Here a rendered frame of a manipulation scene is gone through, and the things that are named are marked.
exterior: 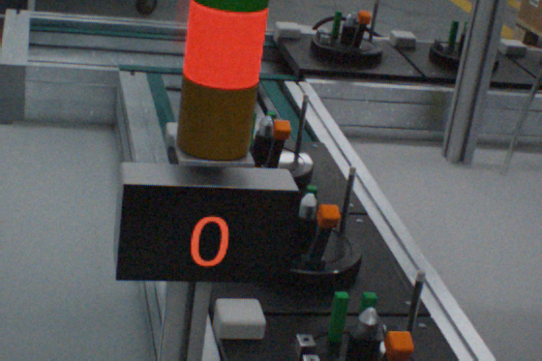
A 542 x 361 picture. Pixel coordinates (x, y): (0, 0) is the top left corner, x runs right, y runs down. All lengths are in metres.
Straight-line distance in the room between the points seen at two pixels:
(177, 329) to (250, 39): 0.24
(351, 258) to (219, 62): 0.56
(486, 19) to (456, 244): 0.43
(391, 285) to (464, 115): 0.71
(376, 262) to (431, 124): 0.75
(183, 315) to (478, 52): 1.12
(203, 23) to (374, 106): 1.26
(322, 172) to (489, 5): 0.50
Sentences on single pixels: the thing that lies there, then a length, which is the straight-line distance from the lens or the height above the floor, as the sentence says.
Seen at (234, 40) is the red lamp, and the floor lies 1.34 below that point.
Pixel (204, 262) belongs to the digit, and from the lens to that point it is 0.71.
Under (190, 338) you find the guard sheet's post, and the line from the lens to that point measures 0.79.
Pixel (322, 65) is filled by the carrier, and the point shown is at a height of 0.97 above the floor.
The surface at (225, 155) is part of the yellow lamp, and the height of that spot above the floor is 1.26.
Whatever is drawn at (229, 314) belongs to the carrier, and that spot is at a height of 0.99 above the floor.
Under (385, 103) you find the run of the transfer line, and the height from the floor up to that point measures 0.93.
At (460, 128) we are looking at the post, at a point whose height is 0.93.
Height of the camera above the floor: 1.52
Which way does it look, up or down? 22 degrees down
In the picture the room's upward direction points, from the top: 8 degrees clockwise
